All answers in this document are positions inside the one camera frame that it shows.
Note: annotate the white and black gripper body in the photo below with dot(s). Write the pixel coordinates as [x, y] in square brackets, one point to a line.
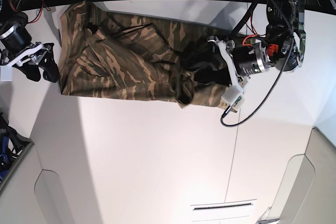
[225, 49]
[32, 54]

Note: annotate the camouflage T-shirt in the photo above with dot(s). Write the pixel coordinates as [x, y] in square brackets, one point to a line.
[131, 57]

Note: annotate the blue and black equipment pile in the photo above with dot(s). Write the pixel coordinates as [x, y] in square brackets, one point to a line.
[12, 145]

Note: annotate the robot arm with red wires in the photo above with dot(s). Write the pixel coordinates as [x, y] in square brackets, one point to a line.
[14, 35]

